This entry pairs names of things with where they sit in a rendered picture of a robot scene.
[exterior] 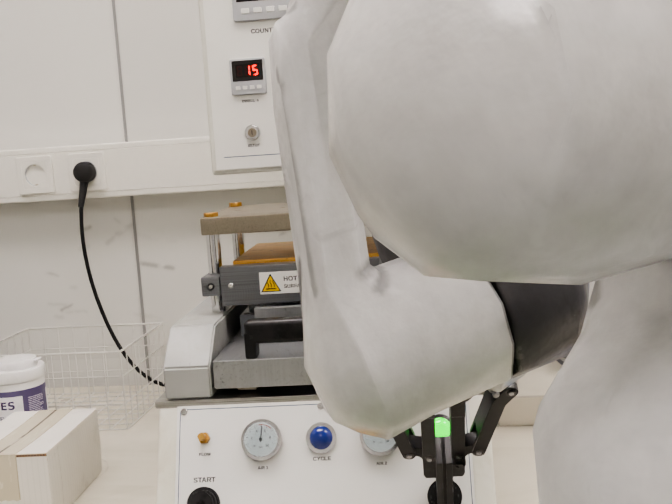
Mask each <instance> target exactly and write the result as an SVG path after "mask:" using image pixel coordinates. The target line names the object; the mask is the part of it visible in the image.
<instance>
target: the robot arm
mask: <svg viewBox="0 0 672 504"><path fill-rule="evenodd" d="M268 43H269V56H270V69H271V83H272V96H273V109H274V117H275V124H276V130H277V137H278V144H279V151H280V157H281V164H282V171H283V178H284V185H285V191H286V198H287V205H288V212H289V218H290V225H291V232H292V239H293V246H294V252H295V259H296V266H297V273H298V282H299V291H300V300H301V309H302V319H303V344H304V367H305V369H306V371H307V374H308V376H309V378H310V380H311V382H312V384H313V386H314V388H315V390H316V393H317V395H318V397H319V399H320V401H321V403H322V405H323V407H324V409H325V411H326V412H327V413H328V415H329V416H330V417H331V418H332V420H333V421H334V422H336V423H338V424H340V425H342V426H345V427H347V428H349V429H351V430H354V431H356V432H358V433H361V434H366V435H370V436H374V437H379V438H383V439H387V440H390V439H391V438H394V440H395V442H396V444H397V446H398V448H399V450H400V452H401V454H402V456H403V458H405V459H413V458H415V457H416V456H418V457H420V458H422V460H423V473H424V476H425V477H426V478H436V490H437V503H438V504H454V502H453V477H457V476H463V475H464V474H465V466H466V459H465V457H466V456H467V455H468V454H471V453H472V454H473V455H475V456H482V455H484V454H485V452H486V450H487V447H488V445H489V443H490V440H491V438H492V436H493V433H494V431H495V429H496V426H497V424H498V422H499V419H500V417H501V415H502V412H503V410H504V408H505V405H507V404H508V403H509V402H510V401H511V400H512V399H513V398H514V397H515V396H516V395H517V394H518V392H519V391H518V385H517V380H518V379H520V378H521V377H523V376H524V375H525V374H526V373H527V372H530V371H532V370H534V369H537V368H539V367H542V366H544V365H546V364H549V363H551V362H554V361H556V360H559V359H561V358H563V357H566V356H567V358H566V359H565V361H564V363H563V365H562V366H561V368H560V370H559V371H558V373H557V375H556V377H555V378H554V380H553V382H552V383H551V385H550V387H549V388H548V390H547V392H546V394H545V395H544V397H543V399H542V400H541V402H540V404H539V406H538V410H537V414H536V418H535V422H534V426H533V441H534V453H535V464H536V475H537V487H538V498H539V504H672V0H290V1H289V4H288V8H287V11H286V14H285V15H284V16H283V17H281V18H280V19H279V20H278V21H276V22H275V24H274V27H273V29H272V32H271V35H270V37H269V40H268ZM364 224H365V226H366V227H367V228H368V230H369V231H370V232H371V234H372V237H373V240H374V243H375V246H376V248H377V251H378V254H379V265H377V266H372V265H370V261H369V254H368V248H367V241H366V234H365V227H364ZM593 281H595V284H594V287H593V291H592V294H591V298H590V302H589V288H588V283H590V282H593ZM588 302H589V305H588ZM484 391H485V393H484V395H483V398H482V400H481V403H480V405H479V408H478V410H477V413H476V415H475V418H474V420H473V423H472V425H471V428H470V433H466V434H465V402H467V401H469V400H470V399H471V398H472V397H473V396H475V395H477V394H479V393H482V392H484ZM447 408H449V422H450V436H444V437H435V414H436V413H438V412H440V411H442V410H445V409H447ZM420 422H421V436H416V435H415V433H414V431H413V429H412V427H413V426H415V425H416V424H418V423H420Z"/></svg>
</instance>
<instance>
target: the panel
mask: <svg viewBox="0 0 672 504"><path fill-rule="evenodd" d="M257 419H266V420H269V421H271V422H273V423H274V424H276V425H277V426H278V428H279V429H280V431H281V434H282V446H281V448H280V450H279V452H278V453H277V454H276V455H275V456H274V457H273V458H271V459H269V460H265V461H258V460H255V459H253V458H251V457H249V456H248V455H247V454H246V453H245V452H244V450H243V448H242V444H241V437H242V433H243V431H244V429H245V428H246V426H247V425H248V424H249V423H251V422H252V421H255V420H257ZM317 426H325V427H327V428H328V429H329V430H330V431H331V433H332V436H333V438H332V442H331V445H330V446H329V447H328V448H326V449H323V450H319V449H316V448H314V447H313V446H312V445H311V443H310V439H309V437H310V433H311V431H312V430H313V429H314V428H315V427H317ZM465 459H466V466H465V474H464V475H463V476H457V477H453V484H454V485H455V486H456V488H457V489H458V492H459V501H458V504H476V495H475V481H474V467H473V454H472V453H471V454H468V455H467V456H466V457H465ZM435 484H436V478H426V477H425V476H424V473H423V460H422V458H420V457H418V456H416V457H415V458H413V459H405V458H403V456H402V454H401V452H400V450H399V448H398V447H397V449H396V450H395V451H394V452H393V453H391V454H389V455H387V456H375V455H372V454H370V453H369V452H368V451H366V449H365V448H364V447H363V445H362V443H361V440H360V433H358V432H356V431H354V430H351V429H349V428H347V427H345V426H342V425H340V424H338V423H336V422H334V421H333V420H332V418H331V417H330V416H329V415H328V413H327V412H326V411H325V409H324V407H323V405H322V403H321V401H320V400H319V401H295V402H272V403H249V404H226V405H202V406H179V407H177V431H176V470H175V504H188V502H189V499H190V497H191V495H192V494H193V493H194V492H196V491H198V490H208V491H210V492H212V493H213V494H214V496H215V498H216V501H217V504H433V503H432V502H431V498H430V493H431V490H432V488H433V486H434V485H435Z"/></svg>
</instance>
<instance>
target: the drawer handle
mask: <svg viewBox="0 0 672 504"><path fill-rule="evenodd" d="M297 341H303V319H302V316H288V317H268V318H250V319H248V320H247V321H246V322H245V323H244V343H245V356H246V359H256V358H257V357H258V355H259V353H260V352H259V343H276V342H297Z"/></svg>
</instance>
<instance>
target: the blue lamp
mask: <svg viewBox="0 0 672 504"><path fill-rule="evenodd" d="M332 438H333V436H332V433H331V431H330V430H329V429H328V428H327V427H325V426H317V427H315V428H314V429H313V430H312V431H311V433H310V437H309V439H310V443H311V445H312V446H313V447H314V448H316V449H319V450H323V449H326V448H328V447H329V446H330V445H331V442H332Z"/></svg>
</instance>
